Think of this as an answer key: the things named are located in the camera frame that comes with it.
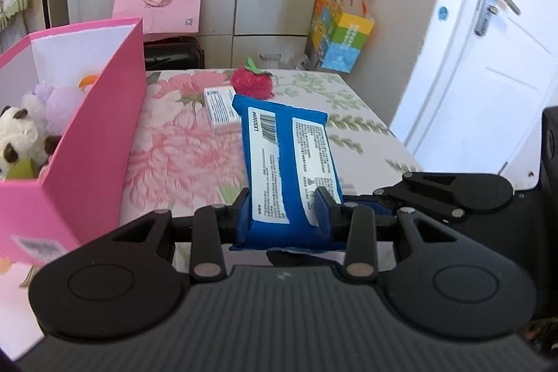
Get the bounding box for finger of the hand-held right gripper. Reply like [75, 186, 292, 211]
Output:
[344, 172, 465, 225]

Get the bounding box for floral tablecloth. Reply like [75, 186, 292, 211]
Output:
[0, 67, 437, 359]

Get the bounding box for red strawberry plush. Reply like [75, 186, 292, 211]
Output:
[230, 57, 276, 99]

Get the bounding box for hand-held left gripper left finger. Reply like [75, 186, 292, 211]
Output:
[111, 189, 253, 282]

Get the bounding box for colourful hanging bag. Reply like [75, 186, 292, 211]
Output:
[305, 0, 376, 75]

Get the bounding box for pink cardboard box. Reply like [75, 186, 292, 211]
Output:
[0, 17, 148, 268]

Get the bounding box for small white carton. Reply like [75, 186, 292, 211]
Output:
[203, 86, 242, 133]

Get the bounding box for black suitcase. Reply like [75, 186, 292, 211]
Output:
[143, 36, 206, 71]

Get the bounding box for white and brown plush toy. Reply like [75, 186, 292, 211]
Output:
[0, 106, 50, 177]

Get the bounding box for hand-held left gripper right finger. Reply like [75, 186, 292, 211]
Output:
[316, 187, 459, 282]

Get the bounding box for blue packet with white labels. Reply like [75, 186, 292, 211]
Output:
[230, 93, 345, 253]

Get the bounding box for orange ball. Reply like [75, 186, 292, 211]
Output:
[76, 73, 104, 92]

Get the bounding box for white door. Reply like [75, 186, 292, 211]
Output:
[389, 0, 558, 183]

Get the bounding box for purple plush toy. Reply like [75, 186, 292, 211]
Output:
[22, 81, 89, 138]

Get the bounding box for green soft toy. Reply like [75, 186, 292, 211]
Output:
[6, 158, 43, 181]

